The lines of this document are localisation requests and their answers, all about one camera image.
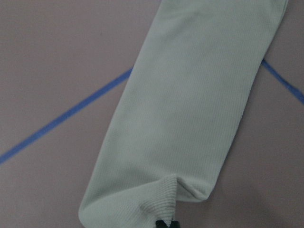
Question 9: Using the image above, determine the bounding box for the green long-sleeve shirt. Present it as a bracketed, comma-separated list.
[78, 0, 287, 228]

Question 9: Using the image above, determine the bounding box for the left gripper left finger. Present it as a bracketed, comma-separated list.
[155, 220, 167, 228]

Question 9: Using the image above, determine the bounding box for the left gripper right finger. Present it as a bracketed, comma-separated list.
[170, 221, 181, 228]

